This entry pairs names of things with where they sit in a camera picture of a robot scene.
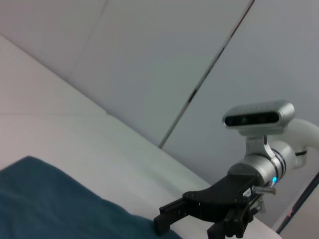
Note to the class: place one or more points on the teal t-shirt with FREE print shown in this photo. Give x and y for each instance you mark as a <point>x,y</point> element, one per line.
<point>62,199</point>

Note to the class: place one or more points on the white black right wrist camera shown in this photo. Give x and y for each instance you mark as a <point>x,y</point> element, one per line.
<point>256,118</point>

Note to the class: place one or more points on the silver connector on right arm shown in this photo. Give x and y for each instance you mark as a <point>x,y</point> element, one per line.
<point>264,189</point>

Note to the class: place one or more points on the silver plug on right gripper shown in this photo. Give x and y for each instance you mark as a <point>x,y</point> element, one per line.
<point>261,205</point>

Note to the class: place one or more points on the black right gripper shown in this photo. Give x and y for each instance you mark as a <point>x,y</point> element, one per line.
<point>224,196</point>

